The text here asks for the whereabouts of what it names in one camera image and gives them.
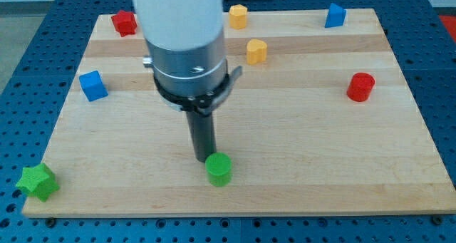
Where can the yellow heart block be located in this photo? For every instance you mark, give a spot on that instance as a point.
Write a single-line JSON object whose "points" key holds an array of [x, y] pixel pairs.
{"points": [[256, 51]]}

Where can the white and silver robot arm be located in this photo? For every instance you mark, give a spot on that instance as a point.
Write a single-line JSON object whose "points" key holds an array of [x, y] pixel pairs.
{"points": [[185, 39]]}

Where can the wooden board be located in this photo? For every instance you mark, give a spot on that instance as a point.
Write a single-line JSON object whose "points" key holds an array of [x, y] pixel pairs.
{"points": [[299, 145]]}

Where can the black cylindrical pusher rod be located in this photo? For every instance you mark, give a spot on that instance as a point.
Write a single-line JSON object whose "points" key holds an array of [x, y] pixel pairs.
{"points": [[202, 135]]}

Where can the green cylinder block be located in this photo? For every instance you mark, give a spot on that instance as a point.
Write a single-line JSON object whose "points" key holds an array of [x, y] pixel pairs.
{"points": [[219, 169]]}

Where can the yellow hexagon block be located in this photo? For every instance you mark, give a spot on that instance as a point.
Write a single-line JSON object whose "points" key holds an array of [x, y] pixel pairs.
{"points": [[238, 16]]}

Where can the blue cube block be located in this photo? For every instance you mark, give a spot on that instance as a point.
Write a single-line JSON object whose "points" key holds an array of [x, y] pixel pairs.
{"points": [[92, 86]]}

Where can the red star block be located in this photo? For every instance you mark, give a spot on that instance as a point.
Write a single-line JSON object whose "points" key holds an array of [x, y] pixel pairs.
{"points": [[124, 23]]}

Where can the red cylinder block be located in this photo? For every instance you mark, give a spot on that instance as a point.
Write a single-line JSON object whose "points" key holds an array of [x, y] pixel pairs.
{"points": [[360, 87]]}

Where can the blue triangle block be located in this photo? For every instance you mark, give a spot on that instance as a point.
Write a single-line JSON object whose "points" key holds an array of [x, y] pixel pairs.
{"points": [[336, 16]]}

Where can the green star block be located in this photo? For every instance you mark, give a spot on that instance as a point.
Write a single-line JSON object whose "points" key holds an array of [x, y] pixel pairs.
{"points": [[38, 181]]}

